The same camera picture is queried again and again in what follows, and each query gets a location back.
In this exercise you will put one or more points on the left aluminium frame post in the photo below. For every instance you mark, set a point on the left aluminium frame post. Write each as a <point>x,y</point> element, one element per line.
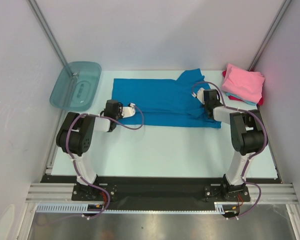
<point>43,23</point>

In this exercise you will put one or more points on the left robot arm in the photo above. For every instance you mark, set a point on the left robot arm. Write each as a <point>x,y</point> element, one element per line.
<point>75,137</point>

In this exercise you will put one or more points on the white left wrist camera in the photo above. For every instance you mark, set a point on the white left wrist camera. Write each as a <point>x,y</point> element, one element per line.
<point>128,111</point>

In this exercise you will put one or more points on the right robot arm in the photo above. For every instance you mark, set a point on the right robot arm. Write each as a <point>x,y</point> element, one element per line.
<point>247,132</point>

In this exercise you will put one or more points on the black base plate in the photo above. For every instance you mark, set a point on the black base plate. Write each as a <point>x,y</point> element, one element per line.
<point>167,194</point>

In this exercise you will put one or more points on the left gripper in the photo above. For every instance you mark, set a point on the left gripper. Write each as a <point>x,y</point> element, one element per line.
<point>120,110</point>

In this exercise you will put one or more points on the light blue folded t-shirt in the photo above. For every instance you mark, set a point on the light blue folded t-shirt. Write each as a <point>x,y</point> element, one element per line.
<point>236,98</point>

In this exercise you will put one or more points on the aluminium frame post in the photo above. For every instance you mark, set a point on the aluminium frame post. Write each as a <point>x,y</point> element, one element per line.
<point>43,23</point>
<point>270,33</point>

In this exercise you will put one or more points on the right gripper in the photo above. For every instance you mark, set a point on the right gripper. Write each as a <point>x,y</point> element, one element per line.
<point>210,99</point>

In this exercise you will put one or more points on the teal translucent plastic bin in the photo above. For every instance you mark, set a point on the teal translucent plastic bin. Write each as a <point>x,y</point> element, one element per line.
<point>76,86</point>

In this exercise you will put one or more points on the white slotted cable duct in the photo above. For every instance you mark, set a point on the white slotted cable duct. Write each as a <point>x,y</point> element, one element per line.
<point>85,208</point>

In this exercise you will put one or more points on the pink folded t-shirt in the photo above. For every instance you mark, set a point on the pink folded t-shirt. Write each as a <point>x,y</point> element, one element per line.
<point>242,82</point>

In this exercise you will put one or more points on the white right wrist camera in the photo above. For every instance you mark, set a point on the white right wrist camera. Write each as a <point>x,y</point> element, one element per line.
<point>199,95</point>

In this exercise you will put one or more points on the aluminium front rail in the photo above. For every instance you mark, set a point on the aluminium front rail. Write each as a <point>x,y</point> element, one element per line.
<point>62,193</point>

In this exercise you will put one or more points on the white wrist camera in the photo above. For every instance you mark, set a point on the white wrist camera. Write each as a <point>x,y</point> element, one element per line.
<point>199,95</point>
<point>128,111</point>

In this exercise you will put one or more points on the right aluminium frame post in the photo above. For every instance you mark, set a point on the right aluminium frame post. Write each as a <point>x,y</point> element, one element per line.
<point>270,33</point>

